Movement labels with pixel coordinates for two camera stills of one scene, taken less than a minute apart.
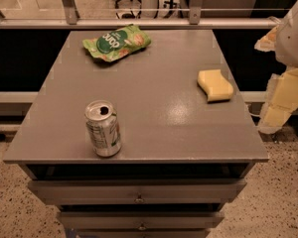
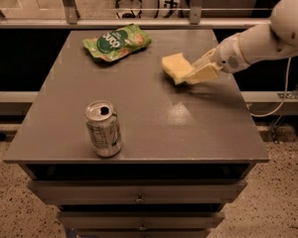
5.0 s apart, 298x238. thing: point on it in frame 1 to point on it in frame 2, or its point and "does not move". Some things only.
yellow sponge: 215,85 to 177,66
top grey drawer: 139,191 does not move
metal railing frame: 69,17 does not move
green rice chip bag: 117,43 does not move
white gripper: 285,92 to 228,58
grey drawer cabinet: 183,159 does not move
